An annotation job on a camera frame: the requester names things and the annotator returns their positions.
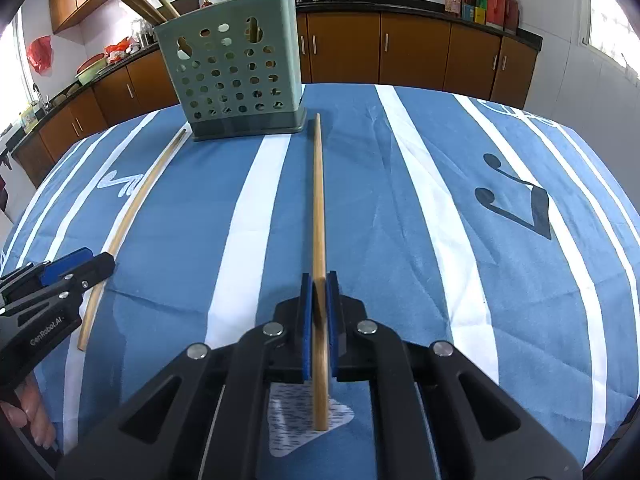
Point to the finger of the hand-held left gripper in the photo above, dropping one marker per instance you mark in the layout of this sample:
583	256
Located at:
97	267
65	262

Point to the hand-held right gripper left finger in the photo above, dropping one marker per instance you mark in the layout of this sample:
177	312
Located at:
306	340

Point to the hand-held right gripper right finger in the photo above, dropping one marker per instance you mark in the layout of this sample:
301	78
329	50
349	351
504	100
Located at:
334	310

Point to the green perforated utensil holder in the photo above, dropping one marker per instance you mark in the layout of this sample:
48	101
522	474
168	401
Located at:
235	127

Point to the person's left hand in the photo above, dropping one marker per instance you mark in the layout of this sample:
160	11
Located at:
30	410

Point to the blue white striped tablecloth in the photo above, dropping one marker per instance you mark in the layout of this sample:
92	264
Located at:
400	210

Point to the yellow green packet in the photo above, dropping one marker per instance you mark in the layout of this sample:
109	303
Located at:
29	119

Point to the green plastic basin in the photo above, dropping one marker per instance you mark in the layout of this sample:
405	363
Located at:
92	71

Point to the window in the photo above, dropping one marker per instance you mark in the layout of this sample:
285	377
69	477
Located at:
610	20
12	70

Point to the red plastic bag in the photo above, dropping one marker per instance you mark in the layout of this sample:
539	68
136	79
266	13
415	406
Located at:
40	55

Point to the red white plastic bags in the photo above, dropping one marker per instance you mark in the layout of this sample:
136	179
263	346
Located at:
120	50

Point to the metal kitchen rack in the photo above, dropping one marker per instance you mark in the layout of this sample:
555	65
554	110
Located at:
144	32

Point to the brown kitchen base cabinets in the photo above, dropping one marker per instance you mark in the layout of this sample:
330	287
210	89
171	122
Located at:
415	45

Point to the brown cutting board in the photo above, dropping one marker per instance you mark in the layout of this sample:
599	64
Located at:
186	4

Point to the black kitchen countertop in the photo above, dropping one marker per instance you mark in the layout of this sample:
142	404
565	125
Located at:
410	5

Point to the row of seasoning containers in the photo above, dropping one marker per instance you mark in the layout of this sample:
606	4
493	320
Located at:
495	7

